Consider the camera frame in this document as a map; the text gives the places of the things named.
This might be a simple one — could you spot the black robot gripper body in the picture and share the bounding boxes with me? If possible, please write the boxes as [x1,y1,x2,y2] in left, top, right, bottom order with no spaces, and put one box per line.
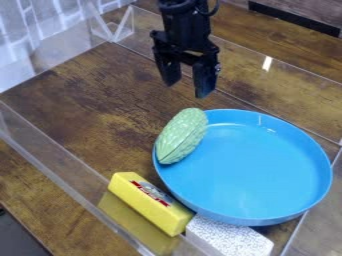
[150,0,220,66]

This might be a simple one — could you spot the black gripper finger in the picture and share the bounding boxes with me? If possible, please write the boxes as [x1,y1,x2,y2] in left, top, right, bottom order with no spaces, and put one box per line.
[153,47,182,86]
[193,57,221,98]

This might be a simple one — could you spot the green bitter gourd toy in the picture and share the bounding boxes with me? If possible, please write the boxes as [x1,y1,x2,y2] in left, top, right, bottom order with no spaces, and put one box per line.
[156,108,209,164]

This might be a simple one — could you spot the blue round tray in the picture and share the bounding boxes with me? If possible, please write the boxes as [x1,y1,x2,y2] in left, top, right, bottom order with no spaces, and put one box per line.
[154,109,333,226]

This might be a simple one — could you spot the black bar in background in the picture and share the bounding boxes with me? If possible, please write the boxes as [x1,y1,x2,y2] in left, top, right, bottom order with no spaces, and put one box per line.
[249,0,342,38]

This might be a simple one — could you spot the yellow rectangular block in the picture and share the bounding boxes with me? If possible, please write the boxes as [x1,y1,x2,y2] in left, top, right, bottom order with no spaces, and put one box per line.
[109,172,194,237]

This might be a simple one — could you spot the white speckled foam block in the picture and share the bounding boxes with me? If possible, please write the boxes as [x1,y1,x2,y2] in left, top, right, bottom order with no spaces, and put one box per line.
[186,215,274,256]

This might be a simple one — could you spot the clear acrylic enclosure wall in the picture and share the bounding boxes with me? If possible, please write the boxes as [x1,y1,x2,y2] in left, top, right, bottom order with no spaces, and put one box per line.
[0,0,342,256]

